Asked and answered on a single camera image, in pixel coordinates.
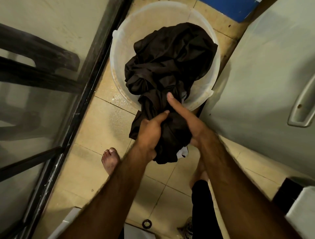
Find person's right forearm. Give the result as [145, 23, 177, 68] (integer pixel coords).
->
[194, 133, 303, 239]

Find translucent white plastic bucket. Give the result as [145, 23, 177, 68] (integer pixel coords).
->
[110, 1, 221, 111]

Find person's right hand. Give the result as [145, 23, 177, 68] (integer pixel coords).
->
[166, 92, 217, 148]

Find black eyelet curtain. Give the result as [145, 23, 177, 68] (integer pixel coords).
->
[124, 22, 218, 165]

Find dark wooden furniture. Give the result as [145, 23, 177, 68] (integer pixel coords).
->
[0, 23, 85, 94]

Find white flat board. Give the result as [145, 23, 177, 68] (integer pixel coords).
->
[48, 207, 82, 239]

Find white appliance with blue base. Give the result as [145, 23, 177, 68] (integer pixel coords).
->
[198, 0, 262, 23]

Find person's left hand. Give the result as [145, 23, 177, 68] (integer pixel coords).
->
[135, 110, 170, 161]

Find white washing machine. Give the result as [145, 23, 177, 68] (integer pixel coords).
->
[200, 0, 315, 178]

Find person's left foot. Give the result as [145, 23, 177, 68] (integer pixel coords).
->
[101, 147, 121, 176]

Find person's left forearm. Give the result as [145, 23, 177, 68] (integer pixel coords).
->
[58, 142, 156, 239]

